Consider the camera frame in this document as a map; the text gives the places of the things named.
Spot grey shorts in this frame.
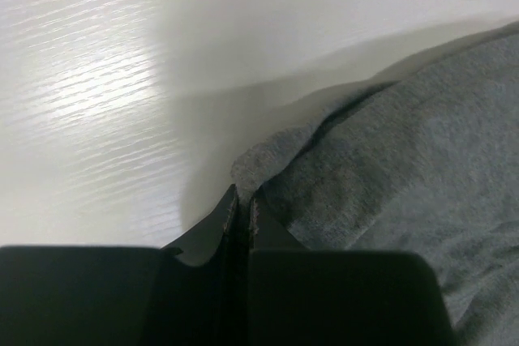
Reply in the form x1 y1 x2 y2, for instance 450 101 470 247
231 23 518 345

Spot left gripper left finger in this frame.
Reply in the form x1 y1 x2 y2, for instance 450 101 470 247
160 185 238 345

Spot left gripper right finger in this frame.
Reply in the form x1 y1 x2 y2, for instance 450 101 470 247
247 198 304 345

